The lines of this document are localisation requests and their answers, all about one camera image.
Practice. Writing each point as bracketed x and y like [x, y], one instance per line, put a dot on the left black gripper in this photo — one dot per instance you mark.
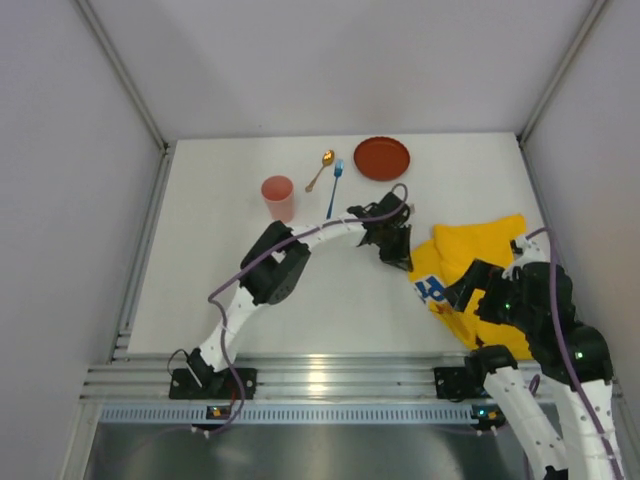
[394, 239]

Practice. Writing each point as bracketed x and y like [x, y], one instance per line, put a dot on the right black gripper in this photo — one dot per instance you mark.
[473, 282]

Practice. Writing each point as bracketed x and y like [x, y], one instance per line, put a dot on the blue plastic fork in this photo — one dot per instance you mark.
[337, 173]

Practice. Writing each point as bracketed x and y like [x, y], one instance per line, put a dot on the pink plastic cup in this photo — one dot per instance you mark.
[278, 194]

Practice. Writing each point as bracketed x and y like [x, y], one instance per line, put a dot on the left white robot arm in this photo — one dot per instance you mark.
[271, 269]

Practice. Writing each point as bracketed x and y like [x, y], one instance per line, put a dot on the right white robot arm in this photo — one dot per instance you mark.
[535, 295]

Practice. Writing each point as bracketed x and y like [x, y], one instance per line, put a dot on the red round plate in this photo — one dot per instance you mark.
[381, 158]

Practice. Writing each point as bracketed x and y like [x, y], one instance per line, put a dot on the gold metal spoon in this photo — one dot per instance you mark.
[327, 160]

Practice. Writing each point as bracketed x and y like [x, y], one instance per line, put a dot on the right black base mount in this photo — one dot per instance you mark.
[457, 384]

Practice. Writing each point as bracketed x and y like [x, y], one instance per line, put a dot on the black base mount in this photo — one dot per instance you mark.
[218, 386]
[457, 384]

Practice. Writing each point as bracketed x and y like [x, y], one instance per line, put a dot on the left aluminium corner post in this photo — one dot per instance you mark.
[97, 30]

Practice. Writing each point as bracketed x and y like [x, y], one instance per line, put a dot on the aluminium corner post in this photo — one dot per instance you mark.
[97, 30]
[578, 41]

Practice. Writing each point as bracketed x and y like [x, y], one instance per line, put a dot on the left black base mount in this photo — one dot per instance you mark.
[218, 386]

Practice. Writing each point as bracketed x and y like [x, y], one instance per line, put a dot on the aluminium mounting rail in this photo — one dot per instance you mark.
[324, 378]

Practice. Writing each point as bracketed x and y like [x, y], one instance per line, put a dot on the right aluminium corner post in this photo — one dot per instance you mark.
[578, 41]

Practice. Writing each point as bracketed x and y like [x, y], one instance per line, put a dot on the perforated grey cable duct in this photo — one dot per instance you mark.
[299, 414]

